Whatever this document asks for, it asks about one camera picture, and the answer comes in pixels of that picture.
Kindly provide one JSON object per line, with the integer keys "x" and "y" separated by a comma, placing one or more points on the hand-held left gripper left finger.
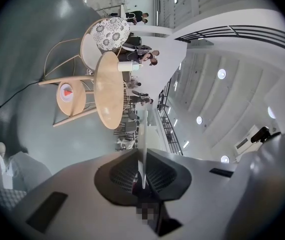
{"x": 77, "y": 196}

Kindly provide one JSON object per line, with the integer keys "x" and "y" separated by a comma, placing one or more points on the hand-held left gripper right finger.
{"x": 197, "y": 199}

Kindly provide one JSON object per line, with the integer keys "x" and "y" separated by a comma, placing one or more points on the round wooden table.
{"x": 107, "y": 96}

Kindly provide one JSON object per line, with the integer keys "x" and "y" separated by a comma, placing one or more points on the round ceiling light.
{"x": 224, "y": 159}
{"x": 199, "y": 120}
{"x": 221, "y": 74}
{"x": 271, "y": 112}

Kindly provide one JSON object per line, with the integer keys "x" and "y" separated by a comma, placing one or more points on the person's light grey trousers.
{"x": 27, "y": 169}

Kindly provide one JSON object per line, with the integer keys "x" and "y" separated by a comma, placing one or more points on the person's checked shirt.
{"x": 5, "y": 197}

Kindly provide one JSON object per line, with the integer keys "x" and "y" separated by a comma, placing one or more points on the white ceiling air vent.
{"x": 245, "y": 139}

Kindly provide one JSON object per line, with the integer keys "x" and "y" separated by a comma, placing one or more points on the black stair railing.
{"x": 168, "y": 124}

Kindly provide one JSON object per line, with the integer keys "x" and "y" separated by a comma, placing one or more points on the white disc red triangle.
{"x": 66, "y": 92}

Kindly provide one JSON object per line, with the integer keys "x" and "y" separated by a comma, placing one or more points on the white plastic water bottle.
{"x": 126, "y": 66}

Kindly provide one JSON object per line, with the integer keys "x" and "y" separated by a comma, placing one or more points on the white round seat cushion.
{"x": 90, "y": 51}

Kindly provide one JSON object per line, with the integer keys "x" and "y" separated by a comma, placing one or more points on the floral round chair cushion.
{"x": 110, "y": 32}

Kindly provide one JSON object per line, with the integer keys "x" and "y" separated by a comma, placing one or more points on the black balcony railing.
{"x": 245, "y": 34}

